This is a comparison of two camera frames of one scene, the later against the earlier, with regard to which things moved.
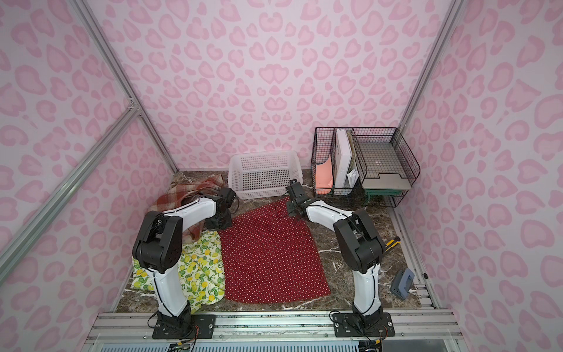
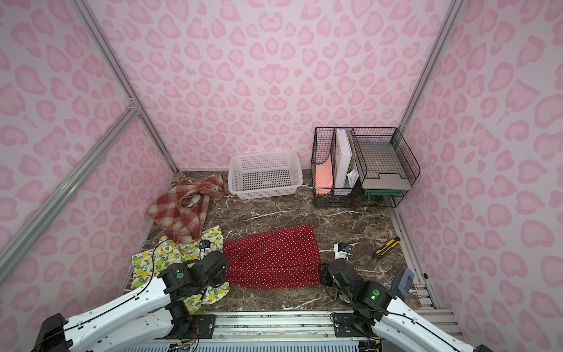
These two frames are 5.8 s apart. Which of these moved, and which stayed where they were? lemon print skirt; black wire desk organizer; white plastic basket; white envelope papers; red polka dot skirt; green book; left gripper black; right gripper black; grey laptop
Moved: right gripper black; red polka dot skirt; left gripper black
Stayed: lemon print skirt; black wire desk organizer; grey laptop; white envelope papers; green book; white plastic basket
